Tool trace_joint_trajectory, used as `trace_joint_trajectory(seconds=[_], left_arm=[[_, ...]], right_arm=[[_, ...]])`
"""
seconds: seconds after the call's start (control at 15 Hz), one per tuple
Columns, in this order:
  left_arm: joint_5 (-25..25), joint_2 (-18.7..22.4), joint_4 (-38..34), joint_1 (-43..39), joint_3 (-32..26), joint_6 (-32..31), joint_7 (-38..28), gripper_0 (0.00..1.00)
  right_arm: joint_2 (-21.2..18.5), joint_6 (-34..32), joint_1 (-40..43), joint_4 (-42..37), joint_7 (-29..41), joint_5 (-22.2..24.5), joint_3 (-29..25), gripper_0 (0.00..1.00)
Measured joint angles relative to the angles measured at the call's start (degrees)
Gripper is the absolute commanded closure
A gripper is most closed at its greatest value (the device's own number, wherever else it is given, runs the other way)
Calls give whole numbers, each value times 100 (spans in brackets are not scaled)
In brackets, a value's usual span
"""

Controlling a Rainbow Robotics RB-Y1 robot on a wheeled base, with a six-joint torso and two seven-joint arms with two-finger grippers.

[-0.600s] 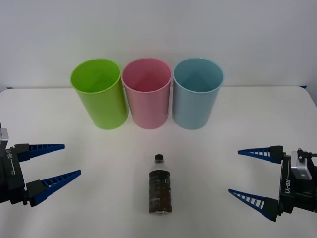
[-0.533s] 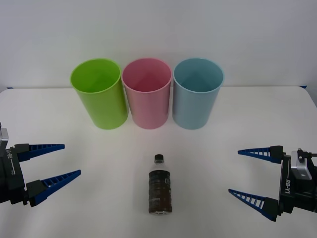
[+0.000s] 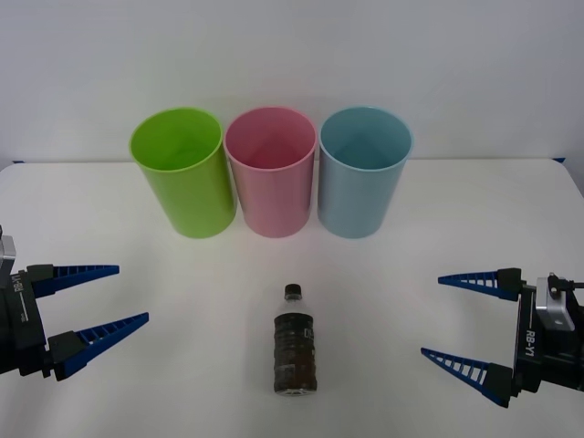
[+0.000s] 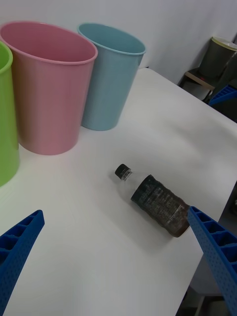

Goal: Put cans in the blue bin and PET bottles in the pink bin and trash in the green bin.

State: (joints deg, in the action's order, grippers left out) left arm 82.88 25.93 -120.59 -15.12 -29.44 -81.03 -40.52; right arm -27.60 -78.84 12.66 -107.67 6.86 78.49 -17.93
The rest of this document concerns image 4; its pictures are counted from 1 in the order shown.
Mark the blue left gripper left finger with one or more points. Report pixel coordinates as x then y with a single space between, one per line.
17 249

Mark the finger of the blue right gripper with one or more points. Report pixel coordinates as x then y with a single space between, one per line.
223 95

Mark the dark roll with pale rim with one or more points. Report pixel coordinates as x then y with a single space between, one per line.
214 59

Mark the pale blue plastic bin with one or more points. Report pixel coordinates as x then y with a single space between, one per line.
108 89

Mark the small dark stand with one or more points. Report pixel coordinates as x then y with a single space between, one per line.
197 79

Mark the green plastic bin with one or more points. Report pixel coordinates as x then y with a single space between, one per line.
6 118

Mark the plastic bottle with dark label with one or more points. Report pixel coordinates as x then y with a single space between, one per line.
160 202

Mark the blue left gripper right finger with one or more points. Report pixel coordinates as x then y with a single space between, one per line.
217 251

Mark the pink plastic bin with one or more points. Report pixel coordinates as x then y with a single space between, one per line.
51 103

